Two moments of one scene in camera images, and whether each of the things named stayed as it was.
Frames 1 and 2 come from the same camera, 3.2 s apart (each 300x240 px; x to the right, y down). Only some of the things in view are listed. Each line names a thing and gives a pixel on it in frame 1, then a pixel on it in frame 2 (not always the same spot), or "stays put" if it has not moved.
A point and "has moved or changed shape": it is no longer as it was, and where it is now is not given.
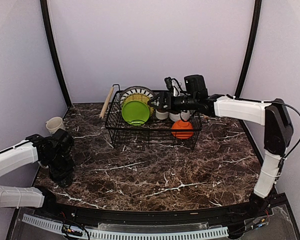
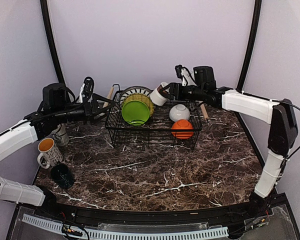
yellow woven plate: (139, 96) stays put
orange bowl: (182, 124) stays put
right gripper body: (167, 95) → (180, 95)
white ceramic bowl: (185, 115) stays put
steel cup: (161, 113) has moved or changed shape
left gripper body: (62, 167) → (89, 115)
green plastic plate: (135, 112) stays put
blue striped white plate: (136, 89) stays put
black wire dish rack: (137, 116) stays put
